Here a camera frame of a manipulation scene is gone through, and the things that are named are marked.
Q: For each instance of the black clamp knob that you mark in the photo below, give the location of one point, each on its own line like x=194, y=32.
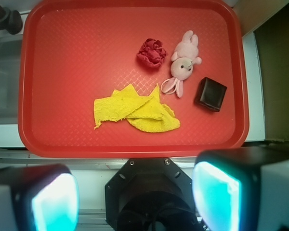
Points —
x=10, y=20

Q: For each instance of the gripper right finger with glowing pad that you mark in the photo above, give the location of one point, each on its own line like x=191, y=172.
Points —
x=244, y=189

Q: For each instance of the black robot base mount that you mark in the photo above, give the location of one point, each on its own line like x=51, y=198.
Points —
x=150, y=194

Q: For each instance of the crumpled red cloth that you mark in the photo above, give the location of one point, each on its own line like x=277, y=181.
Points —
x=152, y=54

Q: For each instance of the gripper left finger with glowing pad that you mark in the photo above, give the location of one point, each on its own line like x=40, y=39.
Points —
x=38, y=198

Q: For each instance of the black box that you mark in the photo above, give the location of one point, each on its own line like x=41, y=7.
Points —
x=210, y=94

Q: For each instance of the yellow cloth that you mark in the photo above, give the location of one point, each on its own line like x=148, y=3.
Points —
x=145, y=113

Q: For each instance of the pink plush bunny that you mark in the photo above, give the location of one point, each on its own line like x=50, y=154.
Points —
x=183, y=60

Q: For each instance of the red plastic tray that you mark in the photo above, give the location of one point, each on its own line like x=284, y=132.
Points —
x=77, y=51

